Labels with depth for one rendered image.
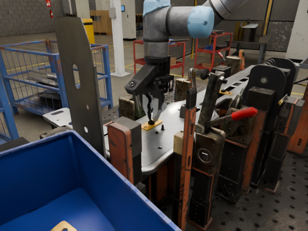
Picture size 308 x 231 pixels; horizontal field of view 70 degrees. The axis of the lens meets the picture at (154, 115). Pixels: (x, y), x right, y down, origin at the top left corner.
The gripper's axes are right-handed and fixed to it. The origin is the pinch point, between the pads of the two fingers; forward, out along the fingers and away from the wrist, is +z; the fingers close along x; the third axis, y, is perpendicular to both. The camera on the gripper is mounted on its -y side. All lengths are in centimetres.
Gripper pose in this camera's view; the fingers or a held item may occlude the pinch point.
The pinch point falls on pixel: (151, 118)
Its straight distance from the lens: 73.3
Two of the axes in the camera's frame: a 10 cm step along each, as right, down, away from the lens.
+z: -0.1, 9.1, 4.2
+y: 6.4, -3.2, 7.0
